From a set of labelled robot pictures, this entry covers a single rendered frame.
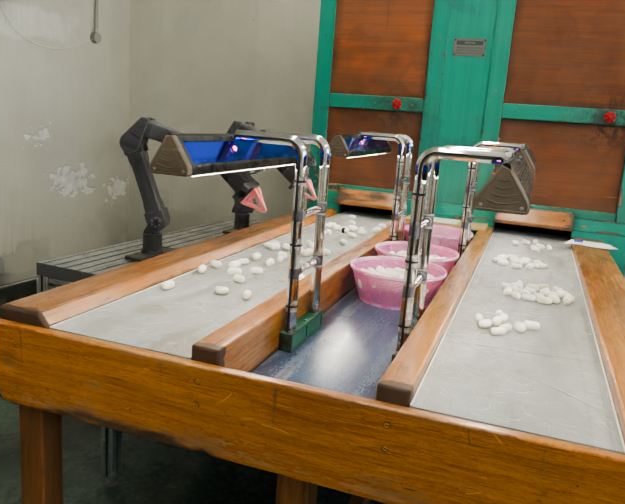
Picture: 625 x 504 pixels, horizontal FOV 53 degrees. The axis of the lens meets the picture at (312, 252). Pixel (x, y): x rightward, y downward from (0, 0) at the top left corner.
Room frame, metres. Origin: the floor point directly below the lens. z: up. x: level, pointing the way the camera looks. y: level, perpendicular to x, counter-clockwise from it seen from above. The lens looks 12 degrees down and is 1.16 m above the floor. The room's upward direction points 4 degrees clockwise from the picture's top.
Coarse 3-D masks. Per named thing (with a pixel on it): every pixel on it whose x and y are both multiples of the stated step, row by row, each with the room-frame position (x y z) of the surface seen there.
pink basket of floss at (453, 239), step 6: (408, 228) 2.44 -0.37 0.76; (444, 228) 2.49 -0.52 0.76; (450, 228) 2.48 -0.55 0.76; (456, 228) 2.46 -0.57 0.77; (432, 234) 2.49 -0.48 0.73; (438, 234) 2.49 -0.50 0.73; (444, 234) 2.48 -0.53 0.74; (450, 234) 2.47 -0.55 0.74; (456, 234) 2.45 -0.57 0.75; (438, 240) 2.25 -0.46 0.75; (444, 240) 2.25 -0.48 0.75; (450, 240) 2.25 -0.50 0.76; (456, 240) 2.26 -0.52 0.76; (444, 246) 2.26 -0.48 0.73; (450, 246) 2.26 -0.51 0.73; (456, 246) 2.27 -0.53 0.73; (432, 252) 2.27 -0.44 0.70
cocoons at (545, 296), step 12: (516, 240) 2.34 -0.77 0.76; (528, 240) 2.36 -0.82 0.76; (504, 264) 1.94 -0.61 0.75; (516, 264) 1.91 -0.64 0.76; (528, 264) 1.91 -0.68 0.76; (540, 264) 1.95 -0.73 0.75; (504, 288) 1.64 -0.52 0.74; (516, 288) 1.60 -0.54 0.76; (528, 288) 1.61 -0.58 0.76; (540, 288) 1.66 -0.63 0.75; (528, 300) 1.54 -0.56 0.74; (540, 300) 1.52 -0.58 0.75; (552, 300) 1.54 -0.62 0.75; (564, 300) 1.53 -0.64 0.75; (480, 324) 1.29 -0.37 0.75; (504, 324) 1.27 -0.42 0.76; (516, 324) 1.29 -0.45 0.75; (528, 324) 1.30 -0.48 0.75
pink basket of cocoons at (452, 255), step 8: (376, 248) 1.93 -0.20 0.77; (384, 248) 2.04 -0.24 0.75; (392, 248) 2.06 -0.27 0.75; (400, 248) 2.07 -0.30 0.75; (432, 248) 2.06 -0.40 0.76; (440, 248) 2.04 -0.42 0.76; (448, 248) 2.02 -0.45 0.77; (392, 256) 1.86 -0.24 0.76; (400, 256) 1.84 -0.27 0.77; (440, 256) 2.03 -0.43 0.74; (448, 256) 2.00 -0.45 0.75; (456, 256) 1.90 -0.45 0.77; (440, 264) 1.85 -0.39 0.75; (448, 264) 1.87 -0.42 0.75; (448, 272) 1.89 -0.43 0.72
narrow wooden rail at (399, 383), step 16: (480, 240) 2.24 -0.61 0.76; (464, 256) 1.93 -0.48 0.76; (480, 256) 2.01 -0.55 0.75; (464, 272) 1.71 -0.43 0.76; (448, 288) 1.51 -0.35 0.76; (464, 288) 1.57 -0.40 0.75; (432, 304) 1.36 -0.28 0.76; (448, 304) 1.37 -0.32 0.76; (432, 320) 1.24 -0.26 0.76; (448, 320) 1.28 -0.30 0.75; (416, 336) 1.13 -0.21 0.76; (432, 336) 1.14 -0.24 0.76; (400, 352) 1.04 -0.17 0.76; (416, 352) 1.05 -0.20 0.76; (432, 352) 1.08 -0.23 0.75; (400, 368) 0.97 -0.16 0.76; (416, 368) 0.97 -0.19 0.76; (384, 384) 0.90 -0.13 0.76; (400, 384) 0.90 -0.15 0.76; (416, 384) 0.93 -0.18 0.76; (384, 400) 0.90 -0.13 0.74; (400, 400) 0.89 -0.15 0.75
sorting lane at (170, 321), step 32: (288, 256) 1.86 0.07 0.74; (160, 288) 1.41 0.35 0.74; (192, 288) 1.43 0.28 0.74; (256, 288) 1.47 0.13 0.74; (96, 320) 1.16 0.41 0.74; (128, 320) 1.17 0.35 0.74; (160, 320) 1.19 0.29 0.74; (192, 320) 1.20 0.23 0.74; (224, 320) 1.22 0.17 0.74; (160, 352) 1.03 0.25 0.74
